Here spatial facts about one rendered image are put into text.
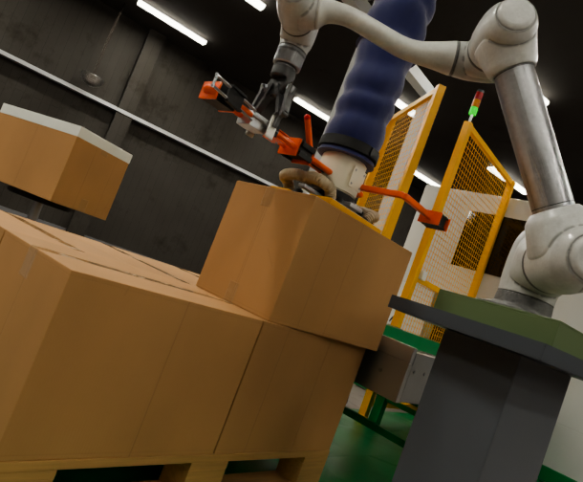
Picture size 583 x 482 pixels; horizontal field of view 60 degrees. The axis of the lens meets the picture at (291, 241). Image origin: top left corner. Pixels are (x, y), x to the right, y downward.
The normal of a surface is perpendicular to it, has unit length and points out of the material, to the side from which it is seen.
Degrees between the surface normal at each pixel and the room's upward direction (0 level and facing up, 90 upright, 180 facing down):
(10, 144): 90
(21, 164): 90
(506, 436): 90
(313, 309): 90
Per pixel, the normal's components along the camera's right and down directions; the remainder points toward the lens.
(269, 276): -0.65, -0.30
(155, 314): 0.71, 0.22
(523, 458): 0.50, 0.12
